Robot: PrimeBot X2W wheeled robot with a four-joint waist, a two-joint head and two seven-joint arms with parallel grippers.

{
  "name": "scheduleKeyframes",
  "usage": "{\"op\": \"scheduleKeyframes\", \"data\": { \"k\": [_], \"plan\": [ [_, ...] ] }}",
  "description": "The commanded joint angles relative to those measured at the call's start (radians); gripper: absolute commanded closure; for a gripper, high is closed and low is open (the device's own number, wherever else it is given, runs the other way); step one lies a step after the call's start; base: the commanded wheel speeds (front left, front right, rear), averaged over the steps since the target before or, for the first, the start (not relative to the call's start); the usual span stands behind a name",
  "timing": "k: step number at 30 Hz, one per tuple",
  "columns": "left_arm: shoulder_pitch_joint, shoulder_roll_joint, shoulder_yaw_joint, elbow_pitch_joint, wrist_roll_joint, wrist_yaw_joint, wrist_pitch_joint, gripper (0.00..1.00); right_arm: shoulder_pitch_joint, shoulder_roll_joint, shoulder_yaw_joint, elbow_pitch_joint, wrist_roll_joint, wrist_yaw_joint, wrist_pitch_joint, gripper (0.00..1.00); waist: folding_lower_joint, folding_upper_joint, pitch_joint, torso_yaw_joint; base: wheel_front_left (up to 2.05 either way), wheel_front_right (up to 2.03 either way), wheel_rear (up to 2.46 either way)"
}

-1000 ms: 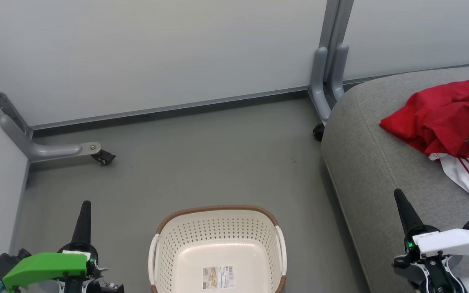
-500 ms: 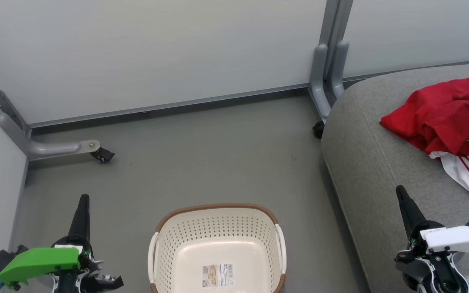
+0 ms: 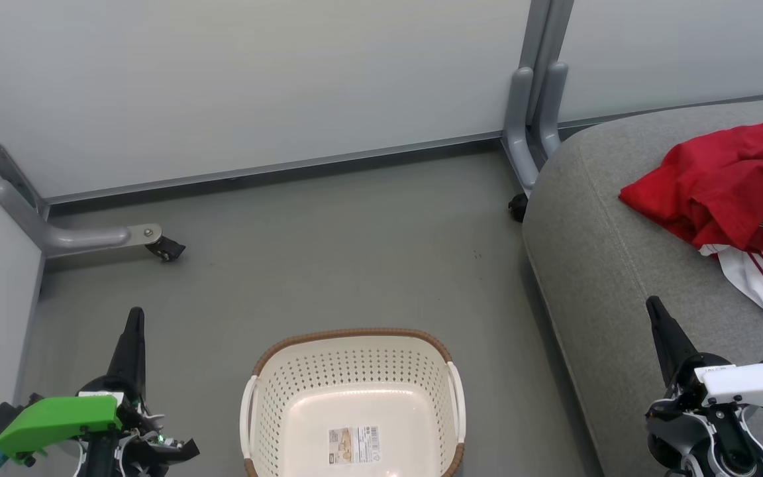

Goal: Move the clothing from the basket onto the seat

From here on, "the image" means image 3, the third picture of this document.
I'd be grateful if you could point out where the black caster with metal plate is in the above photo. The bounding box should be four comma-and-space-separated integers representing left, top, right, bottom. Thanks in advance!
144, 236, 187, 263

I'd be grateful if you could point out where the grey double partition leg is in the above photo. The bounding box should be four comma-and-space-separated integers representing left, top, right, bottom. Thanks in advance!
501, 0, 576, 194

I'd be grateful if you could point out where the grey fabric sofa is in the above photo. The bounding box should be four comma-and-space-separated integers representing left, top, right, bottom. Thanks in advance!
521, 93, 763, 477

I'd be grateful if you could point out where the grey single partition leg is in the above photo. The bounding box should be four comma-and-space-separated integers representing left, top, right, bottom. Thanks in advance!
0, 93, 164, 260

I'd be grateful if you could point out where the white laundry basket brown rim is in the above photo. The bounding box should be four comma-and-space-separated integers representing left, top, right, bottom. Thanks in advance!
238, 327, 468, 477

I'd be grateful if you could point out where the red and white basketball jersey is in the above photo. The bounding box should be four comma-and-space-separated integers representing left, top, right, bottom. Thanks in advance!
618, 122, 763, 333

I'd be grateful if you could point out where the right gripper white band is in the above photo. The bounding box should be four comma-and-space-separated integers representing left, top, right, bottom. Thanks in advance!
645, 295, 763, 441

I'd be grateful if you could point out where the paper label sticker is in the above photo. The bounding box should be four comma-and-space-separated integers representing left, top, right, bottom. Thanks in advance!
328, 425, 381, 465

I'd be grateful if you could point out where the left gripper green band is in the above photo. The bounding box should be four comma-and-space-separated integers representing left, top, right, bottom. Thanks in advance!
0, 306, 201, 477

